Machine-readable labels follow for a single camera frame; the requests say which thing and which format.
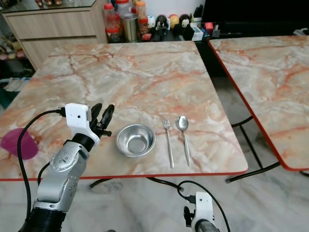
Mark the large black plush toy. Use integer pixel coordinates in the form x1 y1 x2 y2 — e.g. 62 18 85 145
177 14 195 41

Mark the black television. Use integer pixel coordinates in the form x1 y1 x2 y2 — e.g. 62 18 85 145
202 0 309 36

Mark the small black plush toy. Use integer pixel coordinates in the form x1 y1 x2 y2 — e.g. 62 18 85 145
154 15 169 41

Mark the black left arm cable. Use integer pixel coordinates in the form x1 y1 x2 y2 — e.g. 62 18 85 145
17 109 68 222

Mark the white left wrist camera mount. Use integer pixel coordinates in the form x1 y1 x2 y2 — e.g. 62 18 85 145
65 103 101 146

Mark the red-lidded clear plastic jar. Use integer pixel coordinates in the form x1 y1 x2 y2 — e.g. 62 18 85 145
103 3 122 44

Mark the white box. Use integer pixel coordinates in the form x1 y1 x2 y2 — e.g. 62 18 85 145
191 24 205 42

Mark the short black table leg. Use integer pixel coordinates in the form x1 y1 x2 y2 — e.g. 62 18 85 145
230 116 254 128

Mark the yellow plush toy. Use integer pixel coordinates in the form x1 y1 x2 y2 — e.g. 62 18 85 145
168 13 180 29

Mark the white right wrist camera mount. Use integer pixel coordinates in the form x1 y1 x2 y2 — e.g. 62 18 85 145
190 191 215 231

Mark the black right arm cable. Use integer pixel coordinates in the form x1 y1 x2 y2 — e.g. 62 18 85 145
177 180 232 232

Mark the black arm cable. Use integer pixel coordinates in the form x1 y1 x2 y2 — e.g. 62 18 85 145
177 180 232 232
17 109 68 222

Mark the steel fork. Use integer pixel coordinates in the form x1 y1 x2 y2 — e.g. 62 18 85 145
162 116 175 169

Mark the long black table leg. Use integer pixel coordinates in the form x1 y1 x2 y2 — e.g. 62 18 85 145
225 161 283 184

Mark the green basket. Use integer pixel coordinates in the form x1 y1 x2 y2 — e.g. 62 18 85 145
0 77 26 110

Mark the orange jar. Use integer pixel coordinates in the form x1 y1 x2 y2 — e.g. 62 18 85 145
135 0 148 20

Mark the steel bowl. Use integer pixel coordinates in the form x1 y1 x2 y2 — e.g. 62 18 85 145
115 124 157 158

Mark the steel tumbler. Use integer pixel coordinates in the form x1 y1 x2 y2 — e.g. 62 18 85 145
122 13 140 43

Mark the curved black table leg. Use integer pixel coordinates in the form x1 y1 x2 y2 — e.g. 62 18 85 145
91 177 180 189

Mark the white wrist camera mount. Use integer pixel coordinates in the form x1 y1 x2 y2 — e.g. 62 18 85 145
65 103 101 146
190 191 215 231

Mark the steel spoon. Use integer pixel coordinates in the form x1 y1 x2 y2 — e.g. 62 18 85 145
176 115 192 167

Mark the light wooden cabinet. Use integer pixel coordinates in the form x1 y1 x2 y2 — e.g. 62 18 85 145
1 0 108 72

